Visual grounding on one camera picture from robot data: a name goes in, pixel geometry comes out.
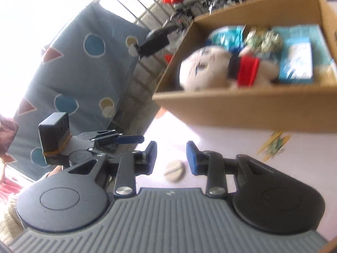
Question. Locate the metal railing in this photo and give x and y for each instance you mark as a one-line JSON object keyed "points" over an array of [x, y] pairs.
{"points": [[142, 79]]}

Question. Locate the teal checked packet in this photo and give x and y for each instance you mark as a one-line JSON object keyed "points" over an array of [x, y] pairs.
{"points": [[321, 39]]}

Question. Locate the round beige powder puff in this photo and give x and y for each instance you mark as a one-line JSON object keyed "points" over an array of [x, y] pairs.
{"points": [[174, 171]]}

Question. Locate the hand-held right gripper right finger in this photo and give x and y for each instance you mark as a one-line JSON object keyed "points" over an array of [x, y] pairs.
{"points": [[192, 158]]}

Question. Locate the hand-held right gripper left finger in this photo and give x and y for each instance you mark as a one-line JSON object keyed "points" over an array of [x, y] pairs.
{"points": [[150, 155]]}

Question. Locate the pink printed tablecloth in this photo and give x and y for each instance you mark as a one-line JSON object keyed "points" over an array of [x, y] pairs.
{"points": [[302, 150]]}

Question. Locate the person's left forearm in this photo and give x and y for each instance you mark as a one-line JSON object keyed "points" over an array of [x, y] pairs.
{"points": [[14, 210]]}

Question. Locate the person's red garment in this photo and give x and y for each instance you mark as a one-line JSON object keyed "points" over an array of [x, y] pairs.
{"points": [[8, 142]]}

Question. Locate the black wheelchair footplate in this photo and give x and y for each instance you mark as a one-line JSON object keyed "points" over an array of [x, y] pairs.
{"points": [[155, 42]]}

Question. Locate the blue wet wipes pack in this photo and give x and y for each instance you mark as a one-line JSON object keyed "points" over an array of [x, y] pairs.
{"points": [[226, 38]]}

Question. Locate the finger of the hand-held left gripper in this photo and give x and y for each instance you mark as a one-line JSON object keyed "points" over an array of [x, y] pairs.
{"points": [[126, 139], [97, 135]]}

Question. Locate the white plush doll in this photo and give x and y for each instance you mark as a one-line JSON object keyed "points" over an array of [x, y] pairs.
{"points": [[202, 68]]}

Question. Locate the blue patterned quilt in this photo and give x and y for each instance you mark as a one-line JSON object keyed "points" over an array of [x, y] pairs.
{"points": [[65, 71]]}

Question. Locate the cardboard box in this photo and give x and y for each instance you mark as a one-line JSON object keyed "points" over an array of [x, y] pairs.
{"points": [[237, 110]]}

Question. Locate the green patterned scrunchie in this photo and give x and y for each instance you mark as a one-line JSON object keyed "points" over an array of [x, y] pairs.
{"points": [[254, 38], [272, 42]]}

